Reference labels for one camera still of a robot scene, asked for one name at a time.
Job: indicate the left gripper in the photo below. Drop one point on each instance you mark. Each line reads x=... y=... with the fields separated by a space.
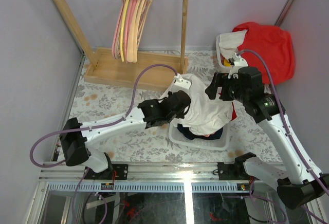
x=181 y=115

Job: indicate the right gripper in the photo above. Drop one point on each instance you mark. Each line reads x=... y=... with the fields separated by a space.
x=220 y=80

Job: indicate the white t shirt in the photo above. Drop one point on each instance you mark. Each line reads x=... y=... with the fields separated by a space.
x=197 y=92

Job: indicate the peach plastic hanger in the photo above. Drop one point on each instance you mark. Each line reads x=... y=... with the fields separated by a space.
x=137 y=23

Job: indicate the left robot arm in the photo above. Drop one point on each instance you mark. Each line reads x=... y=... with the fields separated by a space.
x=78 y=139

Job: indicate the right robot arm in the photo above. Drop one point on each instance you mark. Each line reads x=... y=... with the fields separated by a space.
x=301 y=181

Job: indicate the red t shirt on basket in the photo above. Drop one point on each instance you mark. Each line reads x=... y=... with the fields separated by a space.
x=275 y=47

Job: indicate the yellow plastic hanger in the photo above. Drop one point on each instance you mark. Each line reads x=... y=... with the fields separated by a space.
x=122 y=29

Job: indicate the pink plastic hanger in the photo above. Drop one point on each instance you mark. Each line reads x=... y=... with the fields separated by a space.
x=115 y=44

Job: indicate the pile of folded clothes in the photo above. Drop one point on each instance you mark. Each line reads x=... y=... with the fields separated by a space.
x=185 y=132

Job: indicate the white front laundry basket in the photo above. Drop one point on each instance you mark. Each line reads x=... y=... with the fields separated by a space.
x=220 y=144

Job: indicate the white laundry basket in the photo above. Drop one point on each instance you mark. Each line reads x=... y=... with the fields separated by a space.
x=226 y=45
x=220 y=144

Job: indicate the wooden clothes rack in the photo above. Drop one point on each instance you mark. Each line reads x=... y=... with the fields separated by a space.
x=157 y=69

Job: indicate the white back laundry basket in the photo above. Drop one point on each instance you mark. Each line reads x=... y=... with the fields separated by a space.
x=226 y=45

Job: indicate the floral table cloth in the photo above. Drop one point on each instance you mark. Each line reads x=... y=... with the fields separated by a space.
x=96 y=101

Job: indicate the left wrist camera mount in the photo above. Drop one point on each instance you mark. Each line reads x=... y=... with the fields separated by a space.
x=180 y=83

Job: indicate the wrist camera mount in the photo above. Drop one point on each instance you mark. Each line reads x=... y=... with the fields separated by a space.
x=236 y=62
x=180 y=83

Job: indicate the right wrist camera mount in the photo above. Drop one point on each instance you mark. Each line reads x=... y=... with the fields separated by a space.
x=236 y=62

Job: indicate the aluminium rail frame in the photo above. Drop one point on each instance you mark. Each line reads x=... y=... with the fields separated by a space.
x=137 y=176

